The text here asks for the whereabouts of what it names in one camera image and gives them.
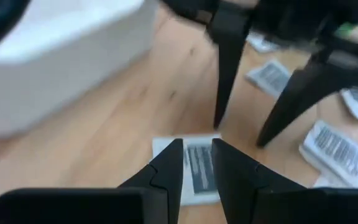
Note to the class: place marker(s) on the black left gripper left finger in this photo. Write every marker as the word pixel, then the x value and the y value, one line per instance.
pixel 154 199

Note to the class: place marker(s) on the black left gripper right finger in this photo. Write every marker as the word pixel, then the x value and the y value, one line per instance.
pixel 259 202

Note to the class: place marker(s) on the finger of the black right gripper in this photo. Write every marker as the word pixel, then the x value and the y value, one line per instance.
pixel 306 90
pixel 228 62

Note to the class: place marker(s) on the plain white packet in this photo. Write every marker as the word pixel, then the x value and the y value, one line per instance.
pixel 261 43

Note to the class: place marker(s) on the green plastic basket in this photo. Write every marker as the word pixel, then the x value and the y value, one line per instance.
pixel 345 30

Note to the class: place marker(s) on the white plastic bin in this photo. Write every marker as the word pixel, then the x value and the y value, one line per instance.
pixel 57 62

